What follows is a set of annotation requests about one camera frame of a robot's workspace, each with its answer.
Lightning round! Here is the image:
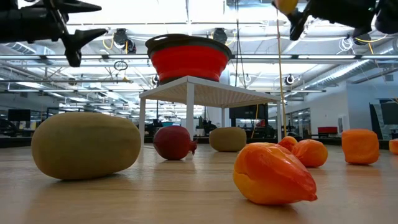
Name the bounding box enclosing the white perforated metal shelf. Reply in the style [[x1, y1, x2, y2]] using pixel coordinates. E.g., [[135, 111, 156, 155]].
[[138, 75, 283, 147]]

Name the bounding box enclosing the black hanging cable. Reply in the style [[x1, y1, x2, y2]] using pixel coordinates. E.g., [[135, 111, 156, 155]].
[[234, 0, 247, 88]]

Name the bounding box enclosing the red collapsible bowl grey rim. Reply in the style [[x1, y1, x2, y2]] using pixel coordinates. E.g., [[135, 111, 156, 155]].
[[145, 33, 233, 85]]

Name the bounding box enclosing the orange tangerine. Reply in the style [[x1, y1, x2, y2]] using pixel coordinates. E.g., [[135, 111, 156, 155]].
[[341, 129, 381, 166]]

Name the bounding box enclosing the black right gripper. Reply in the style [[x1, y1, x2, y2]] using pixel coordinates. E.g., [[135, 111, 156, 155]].
[[271, 0, 377, 41]]

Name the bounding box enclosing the red box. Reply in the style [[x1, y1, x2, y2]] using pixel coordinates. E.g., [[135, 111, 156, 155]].
[[317, 126, 338, 135]]

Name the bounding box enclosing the dark red pomegranate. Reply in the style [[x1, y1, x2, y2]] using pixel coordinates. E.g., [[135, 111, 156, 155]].
[[153, 124, 198, 161]]

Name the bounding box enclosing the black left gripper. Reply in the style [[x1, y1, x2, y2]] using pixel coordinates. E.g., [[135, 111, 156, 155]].
[[0, 0, 109, 68]]

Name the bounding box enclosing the orange yellow pepper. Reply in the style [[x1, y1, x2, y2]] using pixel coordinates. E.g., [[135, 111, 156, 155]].
[[233, 142, 318, 205]]

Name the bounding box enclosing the black monitor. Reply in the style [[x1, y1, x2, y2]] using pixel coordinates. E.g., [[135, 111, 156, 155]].
[[7, 108, 32, 122]]

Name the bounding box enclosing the black wall panel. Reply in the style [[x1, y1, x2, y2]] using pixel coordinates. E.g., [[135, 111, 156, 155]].
[[369, 98, 398, 141]]

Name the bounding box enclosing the brown kiwi fruit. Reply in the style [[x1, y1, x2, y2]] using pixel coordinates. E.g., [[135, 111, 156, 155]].
[[208, 126, 248, 152]]

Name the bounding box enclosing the yellow-green mango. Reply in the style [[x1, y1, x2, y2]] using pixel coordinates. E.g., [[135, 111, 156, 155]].
[[30, 111, 142, 180]]

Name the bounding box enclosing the red yellow mango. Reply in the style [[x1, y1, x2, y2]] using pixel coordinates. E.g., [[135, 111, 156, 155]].
[[275, 0, 300, 15]]

